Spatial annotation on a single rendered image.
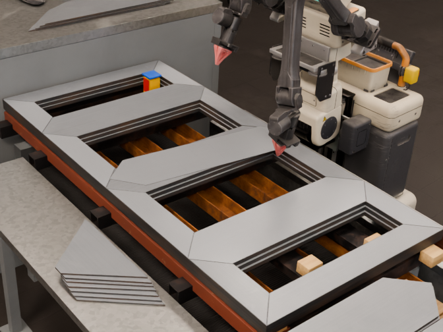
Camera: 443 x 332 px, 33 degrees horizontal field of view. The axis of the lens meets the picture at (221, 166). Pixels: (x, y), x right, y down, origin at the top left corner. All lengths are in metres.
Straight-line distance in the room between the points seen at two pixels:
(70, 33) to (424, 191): 2.16
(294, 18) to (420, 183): 2.05
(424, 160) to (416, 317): 2.57
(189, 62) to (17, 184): 1.19
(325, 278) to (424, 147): 2.68
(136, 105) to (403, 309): 1.39
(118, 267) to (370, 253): 0.74
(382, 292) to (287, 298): 0.27
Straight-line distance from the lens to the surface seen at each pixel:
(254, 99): 5.00
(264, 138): 2.74
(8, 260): 2.94
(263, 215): 2.31
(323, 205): 2.39
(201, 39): 3.51
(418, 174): 4.39
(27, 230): 2.44
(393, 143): 3.31
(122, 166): 2.53
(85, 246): 2.28
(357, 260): 2.18
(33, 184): 2.66
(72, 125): 2.80
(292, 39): 2.47
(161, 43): 3.38
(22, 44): 3.02
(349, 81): 3.36
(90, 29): 3.16
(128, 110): 2.90
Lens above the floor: 2.17
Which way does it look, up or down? 31 degrees down
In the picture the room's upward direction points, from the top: 3 degrees clockwise
